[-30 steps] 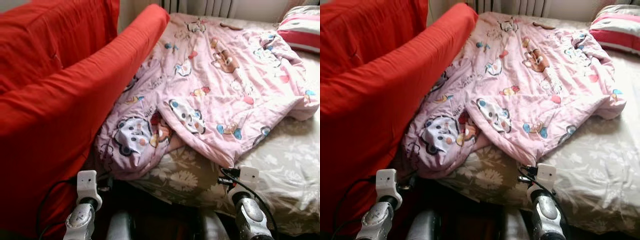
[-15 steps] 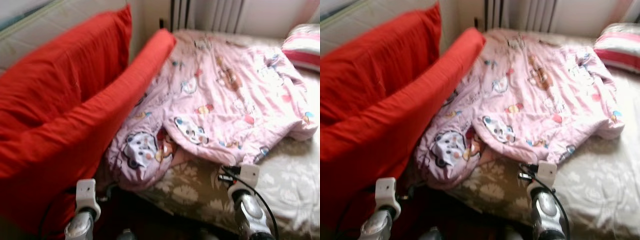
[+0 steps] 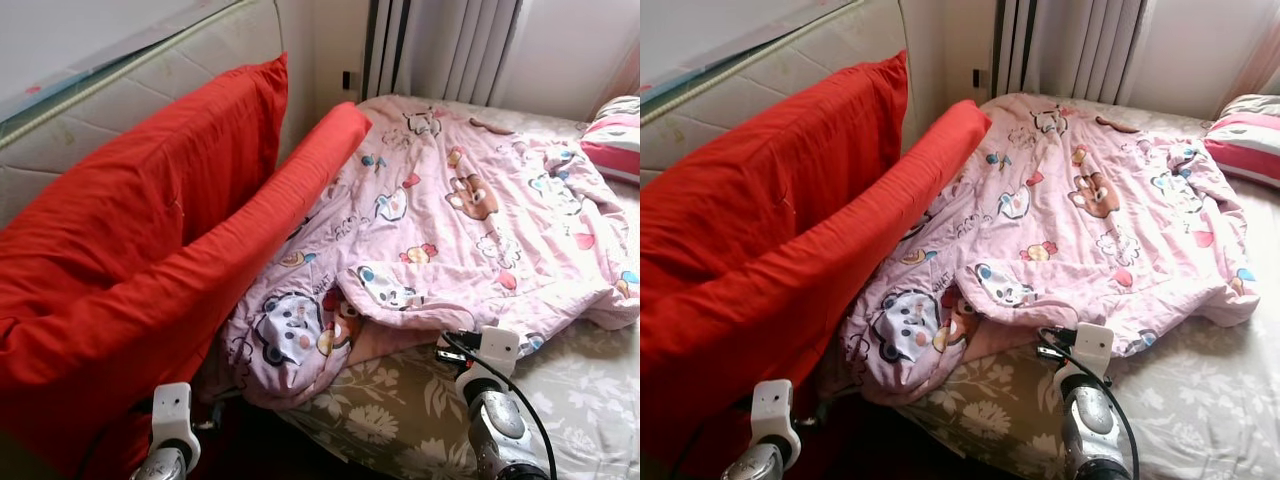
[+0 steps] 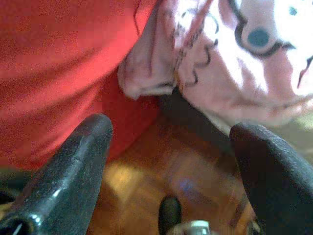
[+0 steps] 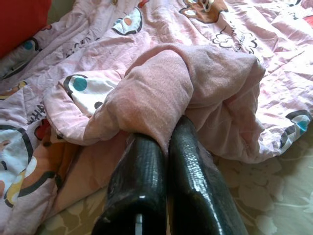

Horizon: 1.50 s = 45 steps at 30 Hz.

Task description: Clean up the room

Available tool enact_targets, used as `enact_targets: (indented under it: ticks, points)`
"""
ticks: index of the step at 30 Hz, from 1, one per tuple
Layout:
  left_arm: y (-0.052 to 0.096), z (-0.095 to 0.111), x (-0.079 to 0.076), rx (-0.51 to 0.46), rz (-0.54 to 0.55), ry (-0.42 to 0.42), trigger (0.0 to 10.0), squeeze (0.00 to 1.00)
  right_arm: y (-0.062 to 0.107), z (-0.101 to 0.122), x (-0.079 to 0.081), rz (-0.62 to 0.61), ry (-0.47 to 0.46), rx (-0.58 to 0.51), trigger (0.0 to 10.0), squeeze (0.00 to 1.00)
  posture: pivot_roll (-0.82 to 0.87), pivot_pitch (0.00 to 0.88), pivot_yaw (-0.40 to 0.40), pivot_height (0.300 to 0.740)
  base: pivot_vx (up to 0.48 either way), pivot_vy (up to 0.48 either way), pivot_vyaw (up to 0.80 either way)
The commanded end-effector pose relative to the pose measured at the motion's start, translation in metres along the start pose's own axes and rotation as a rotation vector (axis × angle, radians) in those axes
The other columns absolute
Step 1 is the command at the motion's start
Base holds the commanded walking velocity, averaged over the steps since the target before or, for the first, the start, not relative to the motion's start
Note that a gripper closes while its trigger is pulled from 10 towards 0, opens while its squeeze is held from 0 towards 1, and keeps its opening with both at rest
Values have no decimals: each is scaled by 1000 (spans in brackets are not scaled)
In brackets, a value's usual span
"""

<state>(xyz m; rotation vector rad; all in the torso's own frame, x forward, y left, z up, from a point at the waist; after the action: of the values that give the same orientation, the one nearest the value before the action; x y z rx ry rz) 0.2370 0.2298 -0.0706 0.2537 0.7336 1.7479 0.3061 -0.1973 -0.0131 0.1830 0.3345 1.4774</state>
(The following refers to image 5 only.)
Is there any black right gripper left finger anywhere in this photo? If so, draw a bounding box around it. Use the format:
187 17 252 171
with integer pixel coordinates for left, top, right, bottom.
91 133 168 235

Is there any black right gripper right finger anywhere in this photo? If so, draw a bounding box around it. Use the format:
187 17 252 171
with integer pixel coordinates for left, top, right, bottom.
168 116 248 235

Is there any pink cartoon print quilt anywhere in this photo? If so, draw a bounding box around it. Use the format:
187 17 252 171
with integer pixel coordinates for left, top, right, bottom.
0 0 313 218

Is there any bed with beige floral sheet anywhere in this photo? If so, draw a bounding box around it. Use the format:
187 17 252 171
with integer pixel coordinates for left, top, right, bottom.
39 0 313 235

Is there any red sofa cushion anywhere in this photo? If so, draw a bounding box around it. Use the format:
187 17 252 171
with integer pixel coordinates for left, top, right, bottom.
0 0 52 60

